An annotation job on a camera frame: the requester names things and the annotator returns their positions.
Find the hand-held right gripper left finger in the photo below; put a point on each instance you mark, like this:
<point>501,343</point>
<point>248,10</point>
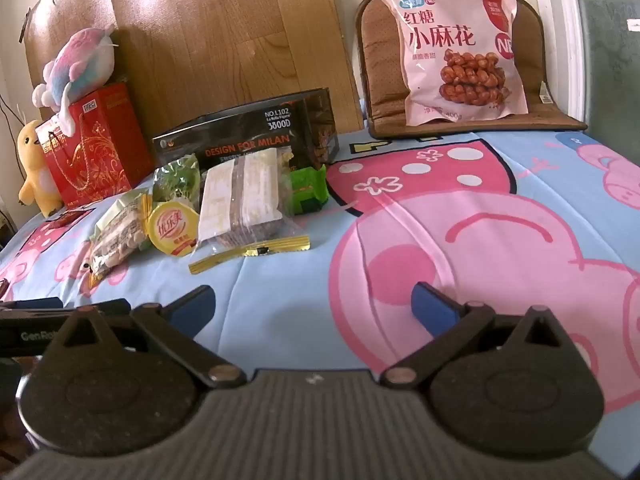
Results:
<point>192,307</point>

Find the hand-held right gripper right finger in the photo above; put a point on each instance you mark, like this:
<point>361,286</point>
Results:
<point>432,307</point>

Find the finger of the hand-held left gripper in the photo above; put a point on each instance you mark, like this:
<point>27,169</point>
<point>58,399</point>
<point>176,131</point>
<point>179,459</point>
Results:
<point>30,303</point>
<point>117,306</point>

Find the peanut snack packet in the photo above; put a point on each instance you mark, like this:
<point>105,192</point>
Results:
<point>117,240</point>

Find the yellow lidded jelly cup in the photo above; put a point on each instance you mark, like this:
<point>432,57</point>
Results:
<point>170,230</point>

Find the clear zip bag brown snacks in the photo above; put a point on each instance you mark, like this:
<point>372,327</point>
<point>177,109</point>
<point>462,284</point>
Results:
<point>240,195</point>

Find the green leafy snack packet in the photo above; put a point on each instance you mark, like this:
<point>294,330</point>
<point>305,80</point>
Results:
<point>175,180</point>

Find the small green snack packet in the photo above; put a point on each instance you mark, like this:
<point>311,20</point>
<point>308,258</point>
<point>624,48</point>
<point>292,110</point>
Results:
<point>306,190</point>

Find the black cardboard box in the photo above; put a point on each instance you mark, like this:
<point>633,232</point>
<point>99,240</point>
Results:
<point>240,135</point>

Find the small red packet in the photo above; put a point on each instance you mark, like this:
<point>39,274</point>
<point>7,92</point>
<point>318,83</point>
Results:
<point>65,218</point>

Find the printed cartoon blanket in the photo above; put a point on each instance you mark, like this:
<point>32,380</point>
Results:
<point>300,285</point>

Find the yellow plush duck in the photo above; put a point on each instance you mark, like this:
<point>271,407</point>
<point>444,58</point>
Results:
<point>35,180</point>

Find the red gift bag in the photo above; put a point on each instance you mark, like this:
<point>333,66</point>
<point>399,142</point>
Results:
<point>100,150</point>

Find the pink blue plush toy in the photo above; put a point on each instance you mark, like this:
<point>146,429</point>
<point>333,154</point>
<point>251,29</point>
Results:
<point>80,60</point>

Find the brown seat cushion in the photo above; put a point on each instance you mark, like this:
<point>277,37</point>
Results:
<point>380,60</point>

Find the large pink snack bag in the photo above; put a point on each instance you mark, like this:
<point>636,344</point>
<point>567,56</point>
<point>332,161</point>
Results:
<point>450,50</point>

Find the wooden board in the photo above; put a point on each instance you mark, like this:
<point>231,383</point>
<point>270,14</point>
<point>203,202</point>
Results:
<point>225,35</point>

